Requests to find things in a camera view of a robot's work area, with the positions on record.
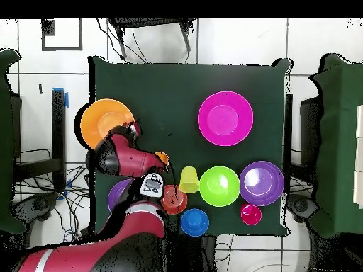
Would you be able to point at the large orange bowl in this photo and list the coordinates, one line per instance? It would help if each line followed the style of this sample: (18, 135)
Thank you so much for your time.
(99, 119)

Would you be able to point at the orange cup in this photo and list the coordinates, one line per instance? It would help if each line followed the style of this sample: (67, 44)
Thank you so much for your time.
(163, 157)

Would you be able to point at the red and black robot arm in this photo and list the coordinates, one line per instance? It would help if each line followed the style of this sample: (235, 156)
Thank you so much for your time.
(130, 158)

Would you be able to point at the dark green table cloth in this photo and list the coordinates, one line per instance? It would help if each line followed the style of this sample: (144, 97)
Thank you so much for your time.
(170, 85)

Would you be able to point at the purple bowl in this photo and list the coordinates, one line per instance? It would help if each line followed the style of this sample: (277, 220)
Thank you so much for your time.
(262, 182)
(117, 192)

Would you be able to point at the yellow cup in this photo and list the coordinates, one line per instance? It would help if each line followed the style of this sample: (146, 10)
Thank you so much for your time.
(189, 181)

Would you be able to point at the red-orange bowl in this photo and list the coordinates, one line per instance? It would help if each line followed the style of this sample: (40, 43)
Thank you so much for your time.
(177, 201)

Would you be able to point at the pink bowl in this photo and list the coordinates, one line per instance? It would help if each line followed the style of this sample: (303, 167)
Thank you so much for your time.
(225, 119)

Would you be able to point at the green bowl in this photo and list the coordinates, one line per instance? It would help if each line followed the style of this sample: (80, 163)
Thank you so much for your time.
(219, 186)

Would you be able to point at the black metal stand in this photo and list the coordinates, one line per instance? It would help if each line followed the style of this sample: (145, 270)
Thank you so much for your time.
(147, 22)

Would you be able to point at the blue bowl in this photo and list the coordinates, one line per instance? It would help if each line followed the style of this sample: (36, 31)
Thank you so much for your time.
(194, 222)

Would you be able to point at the green cloth covered table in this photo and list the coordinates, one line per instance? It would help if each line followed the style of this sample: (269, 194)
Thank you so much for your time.
(5, 141)
(337, 155)

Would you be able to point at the red cup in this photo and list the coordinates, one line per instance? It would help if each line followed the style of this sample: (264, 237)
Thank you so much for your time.
(251, 214)

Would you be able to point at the black metal table frame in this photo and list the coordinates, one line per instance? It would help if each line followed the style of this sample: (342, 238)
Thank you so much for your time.
(58, 127)

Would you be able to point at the black square floor frame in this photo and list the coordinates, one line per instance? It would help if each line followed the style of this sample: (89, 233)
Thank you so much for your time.
(48, 28)

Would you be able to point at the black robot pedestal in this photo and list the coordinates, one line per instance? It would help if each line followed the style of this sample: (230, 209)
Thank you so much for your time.
(187, 255)

